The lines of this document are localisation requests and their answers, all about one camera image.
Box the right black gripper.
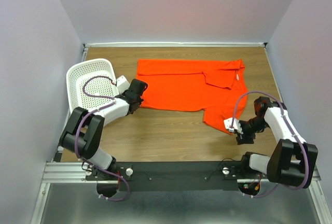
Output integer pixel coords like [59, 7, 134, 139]
[235, 116, 269, 146]

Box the orange t shirt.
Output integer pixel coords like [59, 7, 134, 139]
[136, 59, 247, 133]

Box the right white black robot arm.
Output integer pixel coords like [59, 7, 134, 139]
[224, 96, 318, 190]

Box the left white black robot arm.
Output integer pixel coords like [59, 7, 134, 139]
[59, 79, 148, 180]

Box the white perforated plastic basket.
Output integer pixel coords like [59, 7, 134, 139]
[66, 59, 119, 111]

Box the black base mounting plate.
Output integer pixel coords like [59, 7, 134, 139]
[84, 158, 267, 195]

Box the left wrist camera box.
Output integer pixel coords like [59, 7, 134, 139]
[116, 75, 130, 94]

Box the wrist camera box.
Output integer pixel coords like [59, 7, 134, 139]
[116, 75, 130, 94]
[224, 117, 243, 134]

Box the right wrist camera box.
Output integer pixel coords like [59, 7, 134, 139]
[224, 117, 243, 134]

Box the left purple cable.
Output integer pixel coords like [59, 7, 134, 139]
[74, 76, 130, 202]

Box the purple cable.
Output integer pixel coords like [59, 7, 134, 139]
[74, 76, 130, 202]
[232, 90, 311, 199]

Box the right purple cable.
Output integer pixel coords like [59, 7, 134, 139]
[232, 90, 311, 199]

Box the aluminium frame rail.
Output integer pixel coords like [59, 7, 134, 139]
[30, 43, 89, 224]

